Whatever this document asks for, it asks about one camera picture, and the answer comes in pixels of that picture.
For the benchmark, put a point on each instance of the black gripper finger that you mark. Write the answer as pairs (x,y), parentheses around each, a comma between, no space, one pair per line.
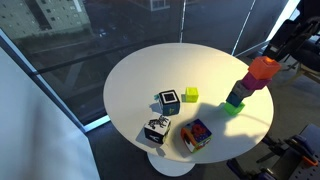
(289,53)
(274,52)

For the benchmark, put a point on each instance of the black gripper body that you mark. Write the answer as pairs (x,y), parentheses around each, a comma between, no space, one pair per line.
(296,35)

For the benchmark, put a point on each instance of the orange hollow plastic block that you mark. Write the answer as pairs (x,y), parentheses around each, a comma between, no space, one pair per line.
(264,68)

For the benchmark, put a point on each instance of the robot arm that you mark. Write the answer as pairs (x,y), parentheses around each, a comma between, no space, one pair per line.
(311,50)

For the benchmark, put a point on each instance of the magenta plastic block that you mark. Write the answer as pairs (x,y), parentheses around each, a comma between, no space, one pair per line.
(255,82)

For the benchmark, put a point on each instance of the grey plastic block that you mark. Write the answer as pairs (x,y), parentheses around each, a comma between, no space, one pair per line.
(241,90)

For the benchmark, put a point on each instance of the blue plastic block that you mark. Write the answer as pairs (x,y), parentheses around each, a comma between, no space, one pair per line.
(234,99)

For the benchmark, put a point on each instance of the green plastic block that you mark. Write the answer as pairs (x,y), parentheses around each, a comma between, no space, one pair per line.
(233,109)

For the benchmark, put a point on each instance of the small yellow-green plastic block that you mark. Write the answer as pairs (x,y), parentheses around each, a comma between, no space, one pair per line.
(191,94)

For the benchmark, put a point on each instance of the blue orange bar clamp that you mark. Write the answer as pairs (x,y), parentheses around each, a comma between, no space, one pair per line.
(305,150)

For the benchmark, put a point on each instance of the purple colourful soft cube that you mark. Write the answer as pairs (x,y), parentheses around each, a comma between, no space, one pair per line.
(196,135)

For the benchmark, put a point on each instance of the teal black-square soft cube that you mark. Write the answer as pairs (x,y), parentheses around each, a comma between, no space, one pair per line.
(169,102)

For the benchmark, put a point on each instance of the black white checkered soft cube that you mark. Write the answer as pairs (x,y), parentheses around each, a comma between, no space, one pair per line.
(157,129)

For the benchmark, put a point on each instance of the pale green building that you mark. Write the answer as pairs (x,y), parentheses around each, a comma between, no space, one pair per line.
(50,16)

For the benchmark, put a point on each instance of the white table pedestal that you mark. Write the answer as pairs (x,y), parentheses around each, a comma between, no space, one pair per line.
(170,165)

